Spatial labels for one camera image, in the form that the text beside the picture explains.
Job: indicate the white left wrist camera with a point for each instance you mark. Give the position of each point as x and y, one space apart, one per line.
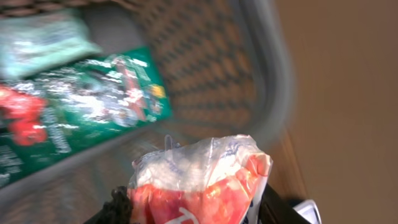
309 211

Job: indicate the grey plastic shopping basket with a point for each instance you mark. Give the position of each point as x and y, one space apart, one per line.
226 69

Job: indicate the green grip gloves package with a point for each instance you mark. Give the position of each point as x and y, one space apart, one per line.
62 112

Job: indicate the mint toilet wipes pack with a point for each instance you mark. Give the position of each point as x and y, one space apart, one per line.
34 44

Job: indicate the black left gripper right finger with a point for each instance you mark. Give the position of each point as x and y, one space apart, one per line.
273 210

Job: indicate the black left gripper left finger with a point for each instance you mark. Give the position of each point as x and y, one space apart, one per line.
116 211

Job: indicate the red white tissue pack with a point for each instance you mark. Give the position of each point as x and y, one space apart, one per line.
215 180

